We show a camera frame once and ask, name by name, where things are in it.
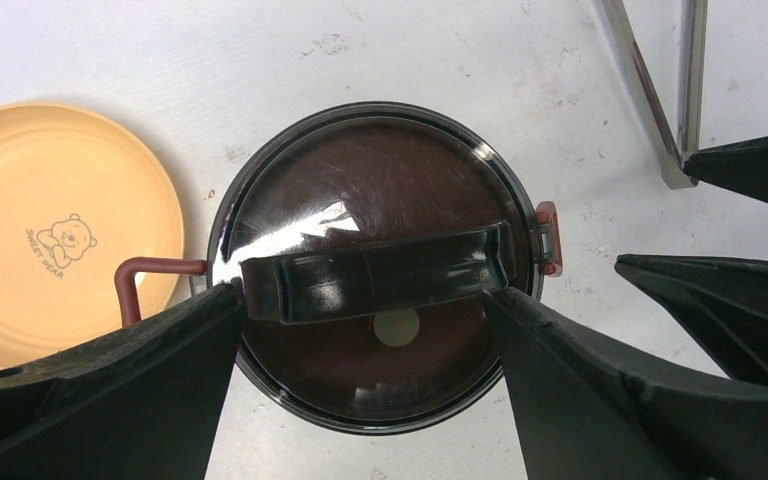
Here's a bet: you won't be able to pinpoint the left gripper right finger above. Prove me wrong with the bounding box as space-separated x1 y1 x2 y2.
480 289 768 479

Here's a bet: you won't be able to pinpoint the metal tongs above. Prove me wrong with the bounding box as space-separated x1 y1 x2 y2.
599 0 710 191

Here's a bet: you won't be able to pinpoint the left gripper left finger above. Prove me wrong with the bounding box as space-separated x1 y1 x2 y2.
0 285 245 479

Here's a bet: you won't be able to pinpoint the grey transparent lid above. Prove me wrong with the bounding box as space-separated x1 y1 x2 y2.
205 101 563 436

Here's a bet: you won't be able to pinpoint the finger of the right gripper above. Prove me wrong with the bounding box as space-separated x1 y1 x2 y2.
615 254 768 387
683 136 768 204

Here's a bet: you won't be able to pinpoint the red steel bowl with handles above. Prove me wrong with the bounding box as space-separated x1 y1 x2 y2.
114 200 564 329

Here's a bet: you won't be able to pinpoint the orange plastic plate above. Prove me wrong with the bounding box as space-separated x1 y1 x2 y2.
0 103 186 368

